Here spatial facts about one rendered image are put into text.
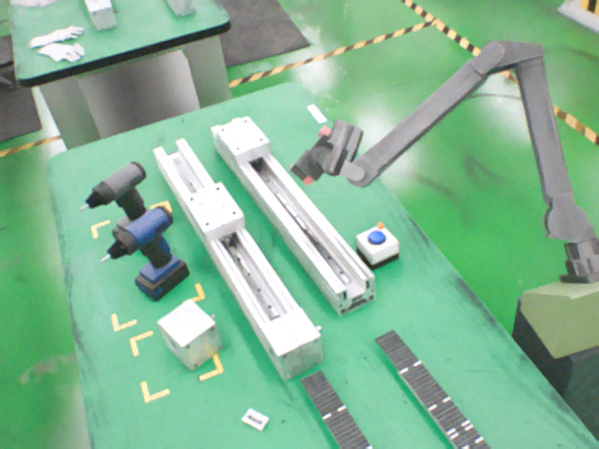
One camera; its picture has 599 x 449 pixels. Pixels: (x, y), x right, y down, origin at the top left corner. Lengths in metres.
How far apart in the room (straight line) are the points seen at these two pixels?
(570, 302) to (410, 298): 0.39
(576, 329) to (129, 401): 0.95
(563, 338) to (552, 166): 0.36
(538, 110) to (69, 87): 2.07
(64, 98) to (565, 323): 2.27
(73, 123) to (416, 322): 2.00
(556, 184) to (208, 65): 1.94
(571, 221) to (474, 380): 0.38
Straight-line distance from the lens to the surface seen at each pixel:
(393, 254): 1.60
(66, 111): 3.01
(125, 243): 1.51
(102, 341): 1.61
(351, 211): 1.76
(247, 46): 4.35
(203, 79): 3.04
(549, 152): 1.45
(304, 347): 1.37
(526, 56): 1.46
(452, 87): 1.45
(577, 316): 1.38
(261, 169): 1.85
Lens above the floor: 1.96
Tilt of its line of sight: 43 degrees down
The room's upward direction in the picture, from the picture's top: 9 degrees counter-clockwise
